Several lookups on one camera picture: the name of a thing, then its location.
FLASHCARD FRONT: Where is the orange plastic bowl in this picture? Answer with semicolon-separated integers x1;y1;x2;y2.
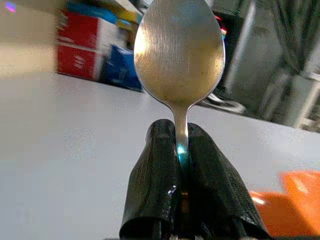
246;169;320;238

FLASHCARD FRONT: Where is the silver metal spoon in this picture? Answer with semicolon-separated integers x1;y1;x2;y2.
133;0;227;201

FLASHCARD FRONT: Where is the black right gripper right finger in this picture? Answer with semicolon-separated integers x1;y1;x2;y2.
187;122;271;240

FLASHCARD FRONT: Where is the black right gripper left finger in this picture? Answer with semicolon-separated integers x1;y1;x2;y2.
118;119;181;240

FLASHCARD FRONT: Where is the red and white box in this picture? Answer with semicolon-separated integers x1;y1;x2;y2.
55;9;106;81

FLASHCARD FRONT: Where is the yellow and blue box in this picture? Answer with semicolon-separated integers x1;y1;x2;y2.
66;0;144;29

